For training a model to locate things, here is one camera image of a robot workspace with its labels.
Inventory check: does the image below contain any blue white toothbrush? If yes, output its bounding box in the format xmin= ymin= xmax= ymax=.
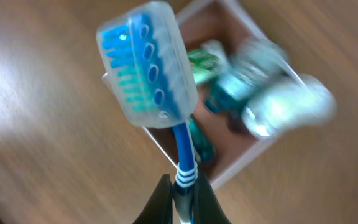
xmin=96 ymin=1 xmax=198 ymax=223

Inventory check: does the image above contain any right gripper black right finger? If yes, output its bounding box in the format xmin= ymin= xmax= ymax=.
xmin=193 ymin=174 xmax=231 ymax=224

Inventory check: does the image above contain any clear bottle dark liquid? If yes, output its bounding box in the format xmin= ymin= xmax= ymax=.
xmin=232 ymin=73 xmax=336 ymax=139

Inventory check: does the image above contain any white cardboard box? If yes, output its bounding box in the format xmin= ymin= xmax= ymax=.
xmin=101 ymin=0 xmax=307 ymax=191

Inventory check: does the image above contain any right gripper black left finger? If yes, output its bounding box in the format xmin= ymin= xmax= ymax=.
xmin=133 ymin=174 xmax=173 ymax=224

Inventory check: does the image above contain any teal mouthwash bottle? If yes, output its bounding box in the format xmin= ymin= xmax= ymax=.
xmin=204 ymin=39 xmax=288 ymax=113

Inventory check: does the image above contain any green soap box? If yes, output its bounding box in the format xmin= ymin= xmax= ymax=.
xmin=187 ymin=40 xmax=229 ymax=85

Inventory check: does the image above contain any white teal toothpaste tube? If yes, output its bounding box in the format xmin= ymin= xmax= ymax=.
xmin=188 ymin=117 xmax=216 ymax=163

